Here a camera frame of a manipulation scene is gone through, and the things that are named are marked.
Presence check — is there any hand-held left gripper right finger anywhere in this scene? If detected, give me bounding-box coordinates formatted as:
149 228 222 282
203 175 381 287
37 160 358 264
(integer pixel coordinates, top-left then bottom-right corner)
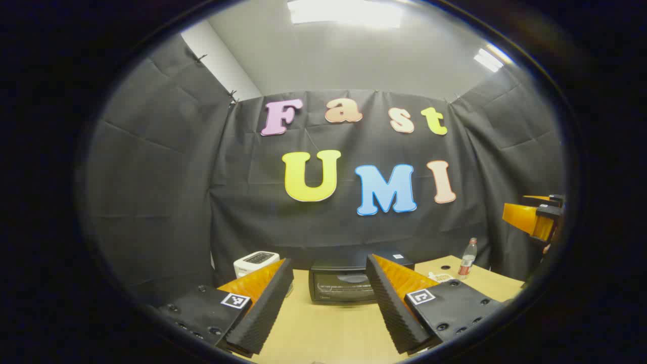
365 254 506 354

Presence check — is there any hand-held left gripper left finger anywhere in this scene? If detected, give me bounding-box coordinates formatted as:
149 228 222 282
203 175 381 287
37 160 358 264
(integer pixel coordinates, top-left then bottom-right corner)
157 258 295 357

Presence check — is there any black electric oven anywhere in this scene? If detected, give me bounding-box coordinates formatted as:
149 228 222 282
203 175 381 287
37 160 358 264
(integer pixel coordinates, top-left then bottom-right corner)
309 255 416 305

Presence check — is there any white toaster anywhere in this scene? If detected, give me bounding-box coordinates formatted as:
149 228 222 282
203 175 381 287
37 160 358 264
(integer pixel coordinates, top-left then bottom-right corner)
234 251 281 279

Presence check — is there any clear bottle with red label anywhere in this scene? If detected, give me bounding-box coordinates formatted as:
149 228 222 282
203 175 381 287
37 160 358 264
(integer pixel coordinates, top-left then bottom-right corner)
457 238 479 280

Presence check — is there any black backdrop cloth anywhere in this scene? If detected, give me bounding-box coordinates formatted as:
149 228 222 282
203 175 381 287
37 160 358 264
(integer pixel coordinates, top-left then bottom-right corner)
76 33 567 304

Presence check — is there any small ceiling light panel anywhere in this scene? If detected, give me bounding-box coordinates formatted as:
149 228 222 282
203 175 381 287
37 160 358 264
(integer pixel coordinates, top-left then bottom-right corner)
474 44 512 73

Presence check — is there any large ceiling light panel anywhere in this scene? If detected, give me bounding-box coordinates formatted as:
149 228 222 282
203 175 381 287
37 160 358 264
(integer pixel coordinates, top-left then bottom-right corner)
287 0 404 29

